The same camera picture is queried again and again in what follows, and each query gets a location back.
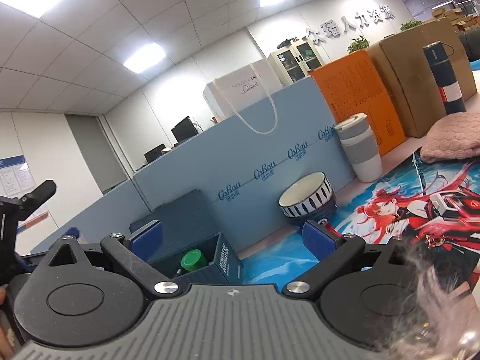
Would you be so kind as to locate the black computer monitor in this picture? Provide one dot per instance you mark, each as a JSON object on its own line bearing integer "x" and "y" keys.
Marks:
{"x": 184, "y": 130}
{"x": 153, "y": 154}

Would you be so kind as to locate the white grey travel cup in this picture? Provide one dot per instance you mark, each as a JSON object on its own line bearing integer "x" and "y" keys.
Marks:
{"x": 360, "y": 147}

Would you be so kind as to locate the dark blue thermos bottle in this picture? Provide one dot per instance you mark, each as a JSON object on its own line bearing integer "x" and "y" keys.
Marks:
{"x": 445, "y": 77}

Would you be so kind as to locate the orange cardboard box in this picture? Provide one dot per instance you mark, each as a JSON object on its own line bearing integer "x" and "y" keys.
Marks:
{"x": 351, "y": 85}

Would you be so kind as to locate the blue white ceramic bowl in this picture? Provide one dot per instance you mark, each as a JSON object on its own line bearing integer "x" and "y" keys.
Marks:
{"x": 310, "y": 198}

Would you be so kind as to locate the anime print desk mat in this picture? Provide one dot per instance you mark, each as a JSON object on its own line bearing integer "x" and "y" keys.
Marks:
{"x": 435, "y": 204}

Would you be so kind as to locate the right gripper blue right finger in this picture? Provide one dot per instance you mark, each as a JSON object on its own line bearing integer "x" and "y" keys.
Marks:
{"x": 320, "y": 238}

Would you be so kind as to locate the white glass door cabinet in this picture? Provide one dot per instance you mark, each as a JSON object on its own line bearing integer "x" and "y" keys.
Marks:
{"x": 295, "y": 60}

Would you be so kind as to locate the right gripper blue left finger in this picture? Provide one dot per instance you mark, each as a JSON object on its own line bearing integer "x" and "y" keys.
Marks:
{"x": 146, "y": 241}

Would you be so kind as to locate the green potted plant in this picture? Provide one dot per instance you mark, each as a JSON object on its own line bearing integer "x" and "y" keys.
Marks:
{"x": 359, "y": 43}

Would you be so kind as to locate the pink knitted cloth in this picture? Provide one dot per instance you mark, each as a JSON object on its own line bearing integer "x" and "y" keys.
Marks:
{"x": 454, "y": 137}

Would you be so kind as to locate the left hand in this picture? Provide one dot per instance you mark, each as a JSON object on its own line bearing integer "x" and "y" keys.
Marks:
{"x": 8, "y": 339}

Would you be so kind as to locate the light blue cardboard box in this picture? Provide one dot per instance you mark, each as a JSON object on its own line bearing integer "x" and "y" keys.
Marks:
{"x": 241, "y": 165}

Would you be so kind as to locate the green tube white cap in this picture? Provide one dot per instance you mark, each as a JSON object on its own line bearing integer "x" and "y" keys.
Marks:
{"x": 193, "y": 260}

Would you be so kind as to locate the white paper shopping bag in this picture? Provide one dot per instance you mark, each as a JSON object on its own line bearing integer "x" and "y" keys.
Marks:
{"x": 228, "y": 95}

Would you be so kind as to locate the dark blue storage box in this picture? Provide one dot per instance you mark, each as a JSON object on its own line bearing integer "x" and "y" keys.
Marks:
{"x": 189, "y": 223}

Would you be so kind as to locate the brown cardboard box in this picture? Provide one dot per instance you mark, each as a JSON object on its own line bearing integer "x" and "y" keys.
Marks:
{"x": 406, "y": 74}

